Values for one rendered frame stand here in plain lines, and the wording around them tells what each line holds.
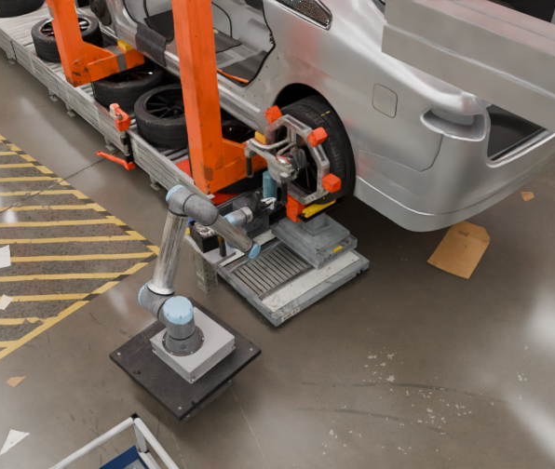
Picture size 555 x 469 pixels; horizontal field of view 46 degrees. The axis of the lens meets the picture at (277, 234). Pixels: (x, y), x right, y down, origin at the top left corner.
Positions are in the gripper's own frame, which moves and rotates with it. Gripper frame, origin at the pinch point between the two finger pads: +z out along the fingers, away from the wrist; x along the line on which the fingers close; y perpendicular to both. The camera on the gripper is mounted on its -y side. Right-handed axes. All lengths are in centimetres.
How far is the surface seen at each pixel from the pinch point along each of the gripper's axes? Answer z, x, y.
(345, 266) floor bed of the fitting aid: 51, 9, 68
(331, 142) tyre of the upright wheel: 31.5, 18.9, -30.0
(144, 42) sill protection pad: 50, -203, -57
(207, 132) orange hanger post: -6, -52, -31
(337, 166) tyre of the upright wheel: 31.5, 22.9, -16.4
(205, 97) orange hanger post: -7, -47, -55
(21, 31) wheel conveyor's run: 50, -450, -38
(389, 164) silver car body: 34, 60, -27
